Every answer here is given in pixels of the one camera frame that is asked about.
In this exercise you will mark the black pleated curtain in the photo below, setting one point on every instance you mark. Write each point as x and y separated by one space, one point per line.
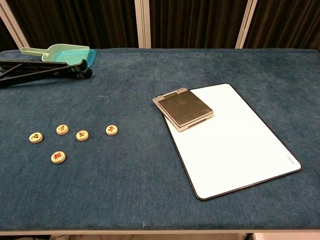
75 22
6 37
195 22
287 22

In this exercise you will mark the silver digital kitchen scale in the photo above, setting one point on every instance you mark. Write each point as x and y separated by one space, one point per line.
185 107

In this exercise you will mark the blue felt table cover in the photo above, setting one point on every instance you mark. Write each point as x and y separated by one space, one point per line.
125 187

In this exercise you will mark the mint green plastic dustpan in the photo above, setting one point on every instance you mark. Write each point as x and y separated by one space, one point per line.
32 51

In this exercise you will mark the blue translucent plastic tray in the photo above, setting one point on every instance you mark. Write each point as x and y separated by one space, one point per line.
72 58

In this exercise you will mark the white metal frame post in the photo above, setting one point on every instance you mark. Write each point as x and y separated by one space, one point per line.
13 25
246 25
143 25

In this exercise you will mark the white board with black rim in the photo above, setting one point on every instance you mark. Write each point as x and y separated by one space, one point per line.
237 150

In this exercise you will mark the black folding stand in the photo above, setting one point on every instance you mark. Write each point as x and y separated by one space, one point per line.
37 72

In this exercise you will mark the round wooden chess piece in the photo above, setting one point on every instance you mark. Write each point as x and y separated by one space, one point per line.
35 137
62 129
82 135
112 130

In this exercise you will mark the small wooden piece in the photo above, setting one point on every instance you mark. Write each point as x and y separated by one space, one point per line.
58 157

